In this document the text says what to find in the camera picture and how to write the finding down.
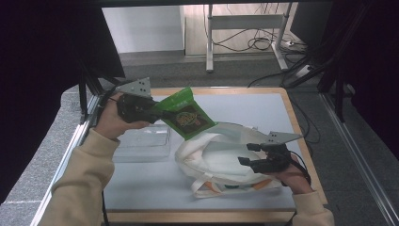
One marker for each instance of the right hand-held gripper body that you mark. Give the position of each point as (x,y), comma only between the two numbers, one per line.
(276,160)

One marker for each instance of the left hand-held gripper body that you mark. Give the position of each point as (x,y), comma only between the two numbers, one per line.
(136,108)

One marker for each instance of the green snack packet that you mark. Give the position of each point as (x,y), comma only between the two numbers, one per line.
(188,119)

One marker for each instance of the white patterned canvas tote bag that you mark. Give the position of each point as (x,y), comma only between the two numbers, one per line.
(219,160)

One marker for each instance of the clear plastic container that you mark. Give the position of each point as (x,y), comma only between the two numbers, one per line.
(144,144)

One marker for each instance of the person's right hand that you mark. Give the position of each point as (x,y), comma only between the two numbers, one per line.
(296,180)

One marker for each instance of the person's left hand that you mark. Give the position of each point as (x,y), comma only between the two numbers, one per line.
(109,122)

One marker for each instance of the black metal stand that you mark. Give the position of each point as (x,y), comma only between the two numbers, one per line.
(82,94)
(338,94)

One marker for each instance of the light grey table mat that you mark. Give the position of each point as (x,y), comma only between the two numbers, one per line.
(150,185)

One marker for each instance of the white board panel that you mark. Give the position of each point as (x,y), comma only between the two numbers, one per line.
(141,28)

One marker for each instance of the white power strip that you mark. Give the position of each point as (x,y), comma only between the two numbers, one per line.
(303,71)

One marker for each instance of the black curtain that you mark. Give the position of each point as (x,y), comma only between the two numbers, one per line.
(376,62)
(37,78)

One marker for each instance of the aluminium rail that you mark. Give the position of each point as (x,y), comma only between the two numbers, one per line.
(360,163)
(62,163)

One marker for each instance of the white metal stand frame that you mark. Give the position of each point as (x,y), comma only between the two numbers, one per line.
(244,21)

